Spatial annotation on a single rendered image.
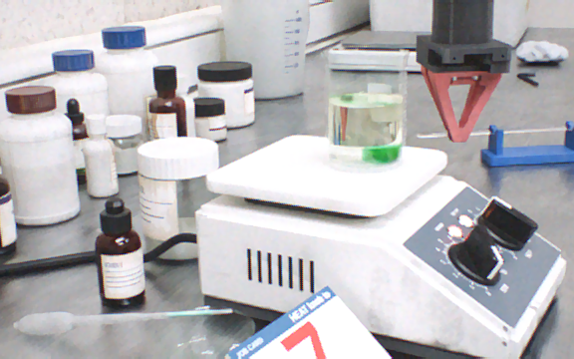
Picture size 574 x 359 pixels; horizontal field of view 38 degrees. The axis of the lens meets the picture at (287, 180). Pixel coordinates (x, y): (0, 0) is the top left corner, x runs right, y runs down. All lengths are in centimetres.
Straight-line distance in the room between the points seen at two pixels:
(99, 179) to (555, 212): 40
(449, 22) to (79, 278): 41
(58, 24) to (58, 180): 34
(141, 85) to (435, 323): 53
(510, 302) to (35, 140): 40
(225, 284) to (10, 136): 26
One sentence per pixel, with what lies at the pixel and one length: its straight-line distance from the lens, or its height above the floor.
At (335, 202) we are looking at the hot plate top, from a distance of 46.
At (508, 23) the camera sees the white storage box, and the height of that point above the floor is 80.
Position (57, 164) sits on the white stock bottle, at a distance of 70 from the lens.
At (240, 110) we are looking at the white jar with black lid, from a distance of 100.
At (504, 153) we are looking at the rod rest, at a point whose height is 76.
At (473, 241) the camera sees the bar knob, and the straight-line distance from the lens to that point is 47.
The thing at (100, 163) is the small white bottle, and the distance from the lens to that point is 76.
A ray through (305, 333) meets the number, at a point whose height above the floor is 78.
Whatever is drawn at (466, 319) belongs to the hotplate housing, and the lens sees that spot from 45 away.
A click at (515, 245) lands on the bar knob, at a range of 52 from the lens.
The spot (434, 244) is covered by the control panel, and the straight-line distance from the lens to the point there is 47.
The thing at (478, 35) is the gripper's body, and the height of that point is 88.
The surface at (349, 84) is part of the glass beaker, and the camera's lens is 49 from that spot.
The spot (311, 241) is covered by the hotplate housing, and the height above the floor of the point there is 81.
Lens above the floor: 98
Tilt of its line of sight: 17 degrees down
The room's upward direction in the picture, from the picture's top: 1 degrees counter-clockwise
